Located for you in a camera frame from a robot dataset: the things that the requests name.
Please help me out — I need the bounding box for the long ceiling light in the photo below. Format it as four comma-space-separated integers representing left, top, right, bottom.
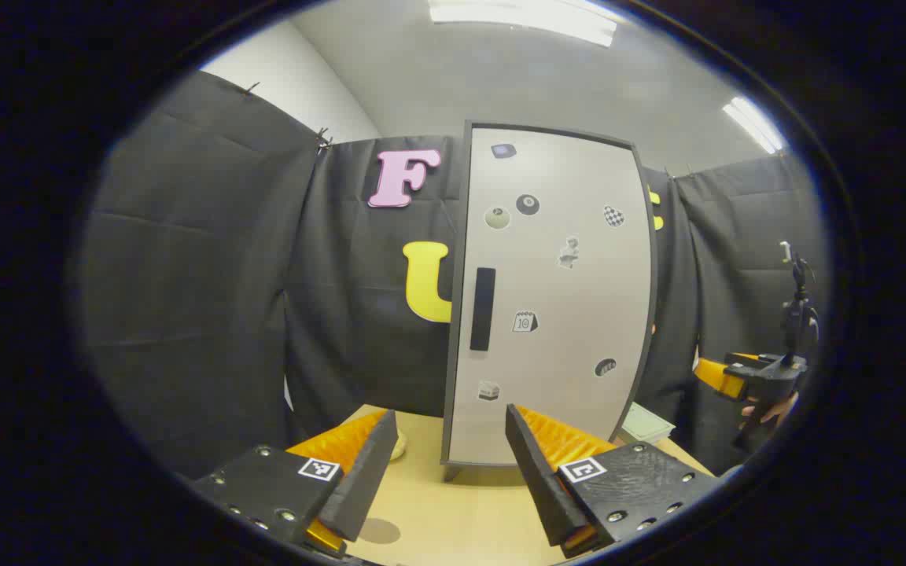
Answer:
428, 0, 619, 46

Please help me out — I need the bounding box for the round brown coaster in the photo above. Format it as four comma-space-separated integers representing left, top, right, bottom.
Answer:
359, 517, 402, 545

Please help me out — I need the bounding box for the black backdrop cloth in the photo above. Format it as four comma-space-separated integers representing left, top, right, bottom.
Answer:
79, 69, 831, 480

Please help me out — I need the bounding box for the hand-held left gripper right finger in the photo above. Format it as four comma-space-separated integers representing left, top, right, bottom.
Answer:
504, 403, 725, 559

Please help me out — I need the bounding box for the ceiling light panel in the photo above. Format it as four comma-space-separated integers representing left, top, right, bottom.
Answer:
722, 96, 786, 155

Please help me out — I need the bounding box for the dark grey cabinet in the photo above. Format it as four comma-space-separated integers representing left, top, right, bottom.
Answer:
441, 120, 657, 482

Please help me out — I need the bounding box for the black door handle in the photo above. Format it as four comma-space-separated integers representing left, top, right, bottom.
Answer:
470, 267, 496, 352

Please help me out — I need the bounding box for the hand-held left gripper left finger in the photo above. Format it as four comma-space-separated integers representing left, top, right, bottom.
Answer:
190, 409, 400, 559

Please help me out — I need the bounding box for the green book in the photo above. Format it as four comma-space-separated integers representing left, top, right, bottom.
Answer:
618, 402, 676, 445

